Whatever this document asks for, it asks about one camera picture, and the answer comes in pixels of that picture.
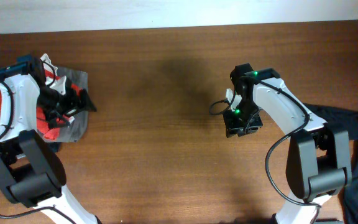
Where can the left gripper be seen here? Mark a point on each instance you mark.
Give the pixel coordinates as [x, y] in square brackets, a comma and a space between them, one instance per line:
[72, 95]

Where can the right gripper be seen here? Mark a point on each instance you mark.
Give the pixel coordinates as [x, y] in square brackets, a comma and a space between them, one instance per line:
[232, 127]

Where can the red orange printed t-shirt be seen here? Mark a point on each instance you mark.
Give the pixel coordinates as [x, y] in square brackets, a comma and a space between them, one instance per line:
[79, 124]

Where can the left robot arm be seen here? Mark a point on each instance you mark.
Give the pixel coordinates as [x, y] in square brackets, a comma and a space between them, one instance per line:
[32, 174]

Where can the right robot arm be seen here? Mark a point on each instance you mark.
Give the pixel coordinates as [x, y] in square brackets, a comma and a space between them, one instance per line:
[318, 161]

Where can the grey folded garment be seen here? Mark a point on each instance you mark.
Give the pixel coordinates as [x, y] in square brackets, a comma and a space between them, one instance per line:
[9, 130]

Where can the white Puma shirt folded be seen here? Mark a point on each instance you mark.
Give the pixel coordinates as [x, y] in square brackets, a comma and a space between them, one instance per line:
[49, 69]

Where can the dark folded garment bottom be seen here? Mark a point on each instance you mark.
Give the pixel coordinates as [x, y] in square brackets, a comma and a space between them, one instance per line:
[55, 146]

